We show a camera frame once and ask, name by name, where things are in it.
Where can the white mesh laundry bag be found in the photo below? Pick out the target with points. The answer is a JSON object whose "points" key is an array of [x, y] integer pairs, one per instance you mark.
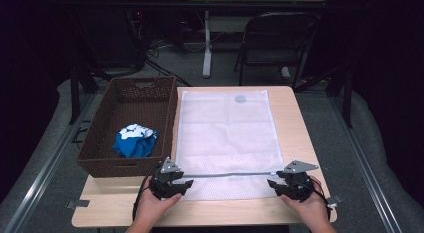
{"points": [[226, 133]]}

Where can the person's right hand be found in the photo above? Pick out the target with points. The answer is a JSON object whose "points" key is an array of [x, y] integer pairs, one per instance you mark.
{"points": [[311, 211]]}

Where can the black folding chair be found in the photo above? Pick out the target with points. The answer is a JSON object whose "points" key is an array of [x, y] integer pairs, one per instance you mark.
{"points": [[276, 33]]}

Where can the blue and white garment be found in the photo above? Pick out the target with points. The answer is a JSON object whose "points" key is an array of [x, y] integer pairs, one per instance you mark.
{"points": [[135, 143]]}

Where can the brown woven basket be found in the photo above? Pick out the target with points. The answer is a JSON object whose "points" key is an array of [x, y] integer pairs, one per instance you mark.
{"points": [[133, 106]]}

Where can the white desk leg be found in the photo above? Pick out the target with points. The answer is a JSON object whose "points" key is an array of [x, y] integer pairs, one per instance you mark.
{"points": [[207, 46]]}

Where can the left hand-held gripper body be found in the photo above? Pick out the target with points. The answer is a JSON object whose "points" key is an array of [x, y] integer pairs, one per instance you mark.
{"points": [[165, 186]]}

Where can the person's left hand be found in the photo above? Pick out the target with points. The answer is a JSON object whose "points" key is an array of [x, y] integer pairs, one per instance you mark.
{"points": [[151, 209]]}

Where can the grey metal floor rail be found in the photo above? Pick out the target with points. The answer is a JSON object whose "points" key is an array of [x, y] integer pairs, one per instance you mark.
{"points": [[366, 166], [50, 163]]}

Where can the black metal stand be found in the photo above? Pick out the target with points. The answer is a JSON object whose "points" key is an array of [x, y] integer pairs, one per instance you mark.
{"points": [[74, 93]]}

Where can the grey tape strip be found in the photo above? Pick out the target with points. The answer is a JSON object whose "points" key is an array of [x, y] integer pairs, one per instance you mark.
{"points": [[334, 200], [77, 203]]}

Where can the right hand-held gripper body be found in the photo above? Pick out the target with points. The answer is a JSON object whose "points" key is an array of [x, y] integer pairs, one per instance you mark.
{"points": [[298, 184]]}

